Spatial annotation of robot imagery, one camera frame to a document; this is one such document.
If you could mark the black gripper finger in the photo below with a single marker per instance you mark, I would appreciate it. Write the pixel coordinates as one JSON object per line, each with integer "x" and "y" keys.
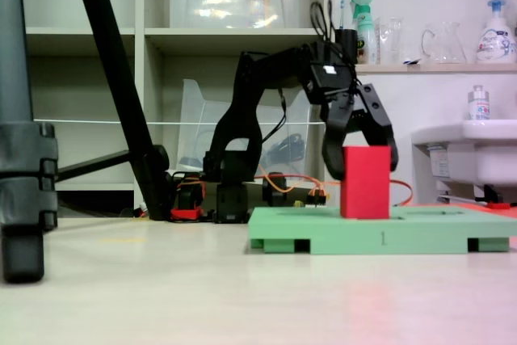
{"x": 377, "y": 114}
{"x": 333, "y": 147}

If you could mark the red square block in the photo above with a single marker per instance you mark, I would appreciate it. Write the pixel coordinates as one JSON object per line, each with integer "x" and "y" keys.
{"x": 365, "y": 183}

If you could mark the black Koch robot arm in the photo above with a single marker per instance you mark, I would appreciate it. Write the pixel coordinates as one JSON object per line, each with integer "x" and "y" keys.
{"x": 246, "y": 98}

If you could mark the black cup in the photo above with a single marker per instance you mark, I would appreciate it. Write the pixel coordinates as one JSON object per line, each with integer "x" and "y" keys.
{"x": 350, "y": 43}

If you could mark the controller circuit board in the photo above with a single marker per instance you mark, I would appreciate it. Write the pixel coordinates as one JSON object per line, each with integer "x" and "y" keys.
{"x": 317, "y": 199}

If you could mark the green spray bottle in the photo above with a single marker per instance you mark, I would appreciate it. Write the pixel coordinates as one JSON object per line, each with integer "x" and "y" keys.
{"x": 365, "y": 34}

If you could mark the light wooden ledge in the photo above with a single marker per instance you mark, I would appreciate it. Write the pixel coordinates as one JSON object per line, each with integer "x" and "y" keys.
{"x": 424, "y": 68}

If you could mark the glass beaker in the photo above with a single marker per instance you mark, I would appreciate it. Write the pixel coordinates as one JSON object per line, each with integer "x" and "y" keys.
{"x": 389, "y": 42}

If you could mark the blue white toothbrush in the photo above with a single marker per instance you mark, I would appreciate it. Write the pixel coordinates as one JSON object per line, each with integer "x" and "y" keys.
{"x": 342, "y": 13}

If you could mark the green shape sorting board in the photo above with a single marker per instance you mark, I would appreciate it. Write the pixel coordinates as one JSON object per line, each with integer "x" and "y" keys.
{"x": 363, "y": 236}

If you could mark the glass pitcher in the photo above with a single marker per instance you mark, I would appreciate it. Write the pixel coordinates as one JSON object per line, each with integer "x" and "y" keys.
{"x": 444, "y": 46}

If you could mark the clear sanitizer bottle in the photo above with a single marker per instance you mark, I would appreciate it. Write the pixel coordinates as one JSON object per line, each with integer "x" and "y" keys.
{"x": 479, "y": 106}

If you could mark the white sink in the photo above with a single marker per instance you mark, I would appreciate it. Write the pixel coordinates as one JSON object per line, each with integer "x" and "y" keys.
{"x": 484, "y": 151}

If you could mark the white foam soap bottle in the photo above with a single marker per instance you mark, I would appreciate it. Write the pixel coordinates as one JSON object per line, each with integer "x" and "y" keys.
{"x": 494, "y": 42}

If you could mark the beige shelf unit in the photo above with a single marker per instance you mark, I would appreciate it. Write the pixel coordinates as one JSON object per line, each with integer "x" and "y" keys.
{"x": 139, "y": 78}

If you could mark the yellow tape strip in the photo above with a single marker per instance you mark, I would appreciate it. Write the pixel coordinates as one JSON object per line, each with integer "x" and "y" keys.
{"x": 121, "y": 240}

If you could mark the black tripod brace bar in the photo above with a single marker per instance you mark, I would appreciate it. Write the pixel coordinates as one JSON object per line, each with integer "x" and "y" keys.
{"x": 93, "y": 165}

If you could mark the grey tripod leg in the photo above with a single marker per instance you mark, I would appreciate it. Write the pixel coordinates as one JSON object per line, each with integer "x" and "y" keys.
{"x": 16, "y": 78}

